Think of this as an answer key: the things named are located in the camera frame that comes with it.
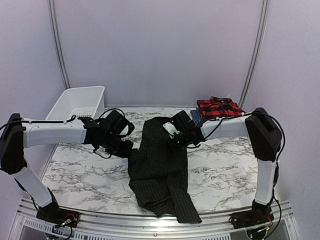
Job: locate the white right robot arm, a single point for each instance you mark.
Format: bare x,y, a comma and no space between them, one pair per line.
263,131

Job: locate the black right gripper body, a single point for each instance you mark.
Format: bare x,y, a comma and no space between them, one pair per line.
176,147

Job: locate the aluminium wall post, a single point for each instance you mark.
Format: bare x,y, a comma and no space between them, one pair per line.
262,24
57,43

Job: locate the left aluminium wall post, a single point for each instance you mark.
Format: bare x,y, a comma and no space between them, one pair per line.
57,43

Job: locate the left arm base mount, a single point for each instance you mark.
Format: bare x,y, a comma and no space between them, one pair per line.
69,217

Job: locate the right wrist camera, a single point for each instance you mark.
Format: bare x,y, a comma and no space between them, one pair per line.
170,130

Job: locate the right aluminium wall post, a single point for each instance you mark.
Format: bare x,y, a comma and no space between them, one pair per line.
262,24

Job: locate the white plastic bin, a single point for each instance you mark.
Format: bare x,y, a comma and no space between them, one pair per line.
79,101

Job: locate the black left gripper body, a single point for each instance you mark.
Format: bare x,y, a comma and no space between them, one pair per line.
111,145

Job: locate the aluminium front rail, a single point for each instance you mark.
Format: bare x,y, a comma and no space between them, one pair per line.
108,226

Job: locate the blue folded shirt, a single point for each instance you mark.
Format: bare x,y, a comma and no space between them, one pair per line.
196,116

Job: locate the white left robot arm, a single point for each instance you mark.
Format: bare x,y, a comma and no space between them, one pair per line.
20,133

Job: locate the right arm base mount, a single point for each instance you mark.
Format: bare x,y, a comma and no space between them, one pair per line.
249,218

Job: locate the black pinstripe long sleeve shirt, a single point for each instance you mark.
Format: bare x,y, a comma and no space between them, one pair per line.
158,173

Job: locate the red black plaid shirt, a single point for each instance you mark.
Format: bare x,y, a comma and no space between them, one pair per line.
216,107

